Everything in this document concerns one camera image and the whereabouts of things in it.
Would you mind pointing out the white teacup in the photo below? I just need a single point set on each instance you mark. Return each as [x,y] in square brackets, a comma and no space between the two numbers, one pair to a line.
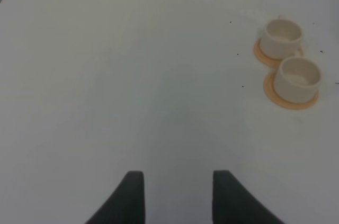
[281,38]
[297,80]

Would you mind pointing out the near orange saucer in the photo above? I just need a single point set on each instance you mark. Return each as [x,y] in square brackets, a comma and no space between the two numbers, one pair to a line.
[276,99]

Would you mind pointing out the orange saucer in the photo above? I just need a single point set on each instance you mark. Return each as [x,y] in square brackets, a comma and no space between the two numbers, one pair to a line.
[276,99]
[270,62]

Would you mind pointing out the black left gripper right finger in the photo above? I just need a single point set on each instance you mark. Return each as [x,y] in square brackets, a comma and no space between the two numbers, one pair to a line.
[232,202]

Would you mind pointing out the far orange saucer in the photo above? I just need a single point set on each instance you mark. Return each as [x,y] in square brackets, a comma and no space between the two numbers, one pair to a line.
[270,62]

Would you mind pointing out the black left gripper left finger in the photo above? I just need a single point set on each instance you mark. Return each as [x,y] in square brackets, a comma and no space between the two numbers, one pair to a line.
[126,204]

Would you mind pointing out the near white teacup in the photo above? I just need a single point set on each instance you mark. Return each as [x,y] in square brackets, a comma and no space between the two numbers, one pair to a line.
[297,80]

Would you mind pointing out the far white teacup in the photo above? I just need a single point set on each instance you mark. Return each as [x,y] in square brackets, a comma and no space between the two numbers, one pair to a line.
[281,38]

